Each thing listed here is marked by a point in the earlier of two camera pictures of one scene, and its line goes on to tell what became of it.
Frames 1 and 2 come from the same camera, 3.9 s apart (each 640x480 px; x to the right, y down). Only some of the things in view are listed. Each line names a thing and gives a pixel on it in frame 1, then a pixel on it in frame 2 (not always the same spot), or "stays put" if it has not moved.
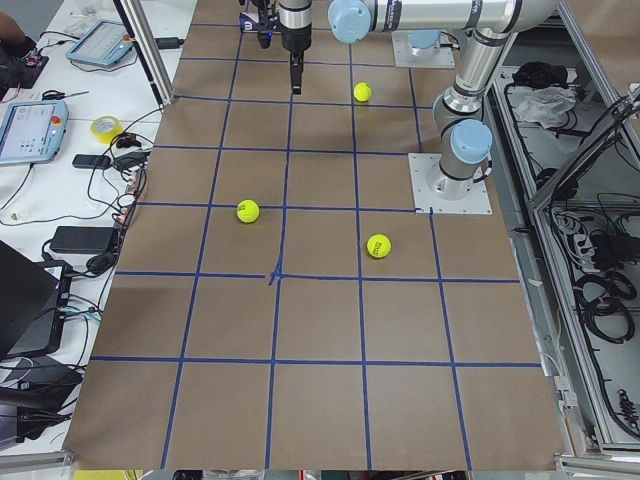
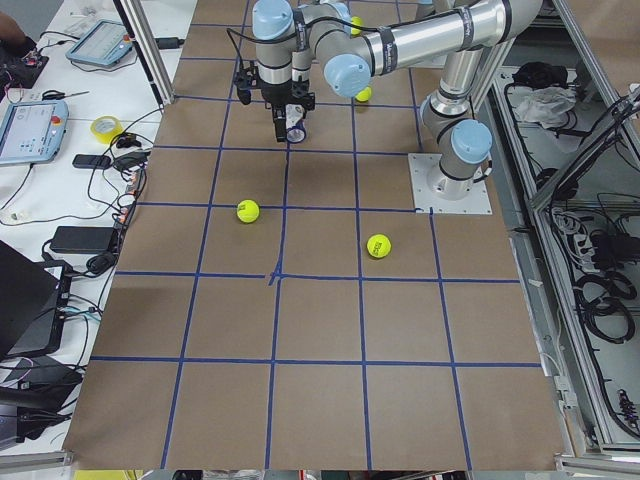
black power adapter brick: x=83 y=239 stays put
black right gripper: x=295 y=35 to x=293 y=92
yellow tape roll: x=106 y=137 stays put
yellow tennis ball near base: x=362 y=91 stays put
